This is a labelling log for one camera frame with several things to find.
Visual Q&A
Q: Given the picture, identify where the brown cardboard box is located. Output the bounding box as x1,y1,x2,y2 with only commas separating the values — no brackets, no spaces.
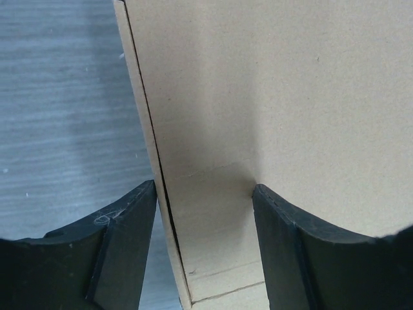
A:
114,1,412,309

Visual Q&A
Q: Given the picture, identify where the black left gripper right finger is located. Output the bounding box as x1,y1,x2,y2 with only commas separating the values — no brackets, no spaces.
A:
252,184,412,309

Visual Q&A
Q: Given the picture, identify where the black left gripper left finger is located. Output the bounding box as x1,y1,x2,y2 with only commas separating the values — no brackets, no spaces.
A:
1,180,157,309

